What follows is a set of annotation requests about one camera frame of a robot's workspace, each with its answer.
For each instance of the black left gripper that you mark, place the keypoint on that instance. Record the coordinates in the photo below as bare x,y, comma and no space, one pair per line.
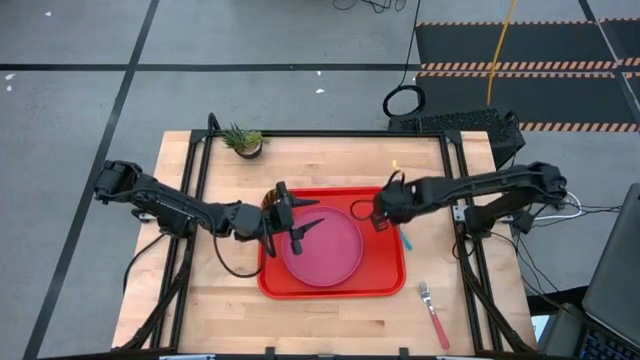
285,210

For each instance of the pink round plate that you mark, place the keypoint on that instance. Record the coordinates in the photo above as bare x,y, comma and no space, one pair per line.
330,255

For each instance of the black keyboard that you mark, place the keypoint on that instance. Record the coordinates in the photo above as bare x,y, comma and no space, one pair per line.
605,347

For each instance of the black table frame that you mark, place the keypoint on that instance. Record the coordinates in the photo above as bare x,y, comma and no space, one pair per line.
320,133

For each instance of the silver frame bracket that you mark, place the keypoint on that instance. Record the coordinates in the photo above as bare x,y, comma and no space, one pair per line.
460,212
144,216

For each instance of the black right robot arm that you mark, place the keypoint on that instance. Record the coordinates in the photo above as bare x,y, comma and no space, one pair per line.
490,185

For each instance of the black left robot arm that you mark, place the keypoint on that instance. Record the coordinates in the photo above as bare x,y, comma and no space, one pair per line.
165,202

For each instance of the black mat with hazard stripes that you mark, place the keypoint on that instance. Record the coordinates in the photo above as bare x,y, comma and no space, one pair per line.
525,45

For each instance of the potted succulent plant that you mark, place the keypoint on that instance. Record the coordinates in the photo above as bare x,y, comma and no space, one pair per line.
247,142

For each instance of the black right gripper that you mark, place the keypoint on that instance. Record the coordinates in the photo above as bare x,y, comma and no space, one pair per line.
400,200

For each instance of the red plastic tray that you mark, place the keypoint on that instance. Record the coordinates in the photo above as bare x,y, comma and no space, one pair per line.
385,280

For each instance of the dark grey laptop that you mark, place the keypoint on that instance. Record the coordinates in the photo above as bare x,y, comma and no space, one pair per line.
620,270

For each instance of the black perforated computer case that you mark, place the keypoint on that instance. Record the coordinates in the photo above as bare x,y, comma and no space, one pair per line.
465,120

